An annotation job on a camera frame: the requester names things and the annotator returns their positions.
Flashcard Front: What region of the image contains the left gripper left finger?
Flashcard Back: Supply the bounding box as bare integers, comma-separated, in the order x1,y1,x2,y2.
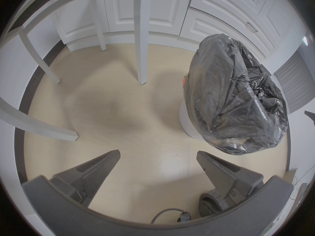
52,149,121,208

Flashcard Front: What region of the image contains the black cable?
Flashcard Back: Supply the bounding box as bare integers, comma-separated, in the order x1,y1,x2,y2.
151,207,193,224

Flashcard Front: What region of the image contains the white trash bin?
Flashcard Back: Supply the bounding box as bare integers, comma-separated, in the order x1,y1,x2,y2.
178,98,206,140

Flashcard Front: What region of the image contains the white wardrobe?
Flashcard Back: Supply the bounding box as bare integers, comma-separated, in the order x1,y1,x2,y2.
53,0,307,74

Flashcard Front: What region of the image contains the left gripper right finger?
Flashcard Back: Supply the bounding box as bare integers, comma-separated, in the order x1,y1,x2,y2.
196,150,264,205

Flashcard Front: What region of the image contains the white chair with grey cushions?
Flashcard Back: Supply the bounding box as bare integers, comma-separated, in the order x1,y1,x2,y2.
0,0,149,142

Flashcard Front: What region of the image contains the black plastic bag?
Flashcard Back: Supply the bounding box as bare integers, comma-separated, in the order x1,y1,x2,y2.
183,33,289,155

